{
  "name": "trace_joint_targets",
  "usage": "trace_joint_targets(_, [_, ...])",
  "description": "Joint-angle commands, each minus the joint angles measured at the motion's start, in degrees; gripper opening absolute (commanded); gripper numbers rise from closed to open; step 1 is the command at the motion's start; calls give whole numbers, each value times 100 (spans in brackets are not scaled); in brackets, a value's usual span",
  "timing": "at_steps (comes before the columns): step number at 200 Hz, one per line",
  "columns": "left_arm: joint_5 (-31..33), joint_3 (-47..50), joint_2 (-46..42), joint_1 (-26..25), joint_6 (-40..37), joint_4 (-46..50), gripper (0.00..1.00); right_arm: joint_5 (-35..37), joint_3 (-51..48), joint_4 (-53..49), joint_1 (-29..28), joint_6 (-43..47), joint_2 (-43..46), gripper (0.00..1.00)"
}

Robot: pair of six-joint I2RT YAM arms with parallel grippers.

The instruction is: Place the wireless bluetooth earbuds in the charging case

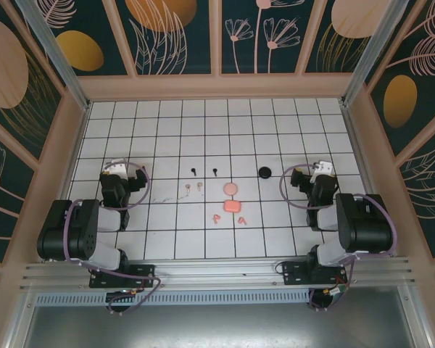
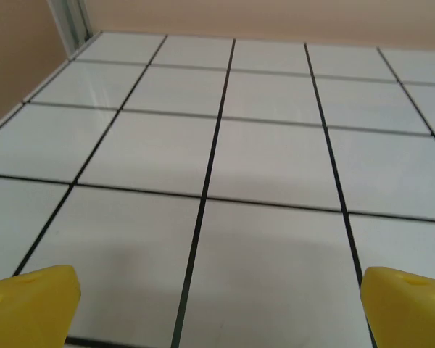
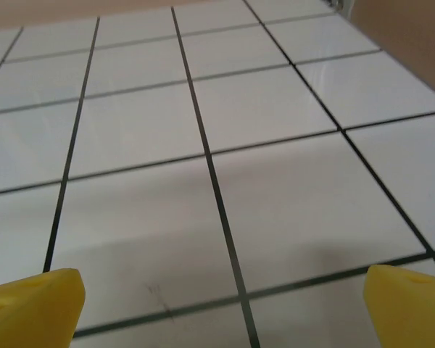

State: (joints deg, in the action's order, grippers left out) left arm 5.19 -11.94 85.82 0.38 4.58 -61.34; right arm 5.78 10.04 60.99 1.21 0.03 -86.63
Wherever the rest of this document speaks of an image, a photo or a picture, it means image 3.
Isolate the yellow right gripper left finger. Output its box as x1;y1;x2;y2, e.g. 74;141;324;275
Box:
0;268;86;348

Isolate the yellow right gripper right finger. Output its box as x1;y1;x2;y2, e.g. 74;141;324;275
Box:
362;264;435;348

